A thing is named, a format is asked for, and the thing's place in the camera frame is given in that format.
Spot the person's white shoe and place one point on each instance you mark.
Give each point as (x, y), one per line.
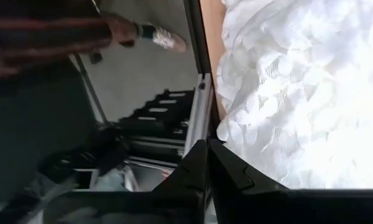
(169, 39)

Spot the black stepped equipment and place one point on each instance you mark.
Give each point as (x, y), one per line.
(161, 124)

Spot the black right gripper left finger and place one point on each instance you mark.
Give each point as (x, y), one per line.
(186, 186)

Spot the white cloth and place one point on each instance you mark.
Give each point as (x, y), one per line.
(298, 93)

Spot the aluminium table rail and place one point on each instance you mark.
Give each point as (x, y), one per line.
(199, 112)

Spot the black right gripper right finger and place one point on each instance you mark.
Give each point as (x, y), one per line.
(251, 202)

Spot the black table frame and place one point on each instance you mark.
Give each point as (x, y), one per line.
(197, 37)

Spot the person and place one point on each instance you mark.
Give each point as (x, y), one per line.
(34, 34)

